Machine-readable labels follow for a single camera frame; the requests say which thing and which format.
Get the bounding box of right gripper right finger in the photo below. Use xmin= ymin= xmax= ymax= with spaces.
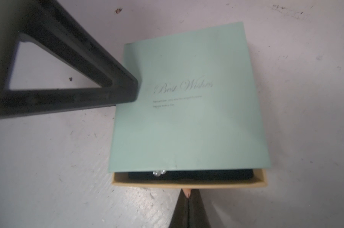
xmin=169 ymin=189 xmax=211 ymax=228

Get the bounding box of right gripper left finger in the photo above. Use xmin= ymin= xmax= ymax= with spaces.
xmin=0 ymin=1 xmax=138 ymax=119

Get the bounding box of mint green jewelry box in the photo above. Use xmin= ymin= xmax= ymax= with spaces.
xmin=109 ymin=22 xmax=271 ymax=189

